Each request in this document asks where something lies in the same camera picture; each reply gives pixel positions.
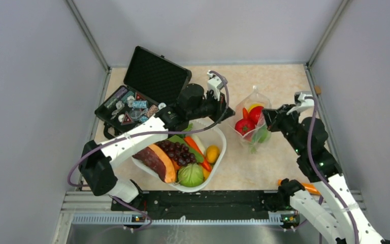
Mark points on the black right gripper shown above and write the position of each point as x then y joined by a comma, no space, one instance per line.
273,116

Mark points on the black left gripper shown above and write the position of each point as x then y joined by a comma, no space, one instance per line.
220,107

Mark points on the green toy cucumber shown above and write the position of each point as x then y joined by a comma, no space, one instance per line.
260,136

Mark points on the small red toy tomato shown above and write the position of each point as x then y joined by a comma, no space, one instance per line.
255,114

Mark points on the clear zip top bag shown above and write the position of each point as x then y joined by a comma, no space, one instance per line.
254,97

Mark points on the yellow toy lemon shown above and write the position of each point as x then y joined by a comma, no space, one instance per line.
254,106

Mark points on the orange toy carrot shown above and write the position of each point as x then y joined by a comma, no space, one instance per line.
192,144
245,113

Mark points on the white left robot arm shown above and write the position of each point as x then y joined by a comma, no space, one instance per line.
98,162

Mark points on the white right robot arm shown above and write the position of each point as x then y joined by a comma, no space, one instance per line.
345,222

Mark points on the white plastic basket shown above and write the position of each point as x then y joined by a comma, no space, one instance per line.
204,139

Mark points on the green toy lettuce leaf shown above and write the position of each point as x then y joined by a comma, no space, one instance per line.
179,138

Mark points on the purple toy grapes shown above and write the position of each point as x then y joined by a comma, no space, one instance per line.
177,152

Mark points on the red toy chili pepper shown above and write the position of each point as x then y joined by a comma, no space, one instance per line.
206,165

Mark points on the black foam-lined case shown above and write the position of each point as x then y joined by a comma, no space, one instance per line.
150,80

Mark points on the large green toy cabbage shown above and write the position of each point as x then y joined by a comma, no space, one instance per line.
190,175

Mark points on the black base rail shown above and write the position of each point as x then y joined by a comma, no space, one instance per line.
216,205

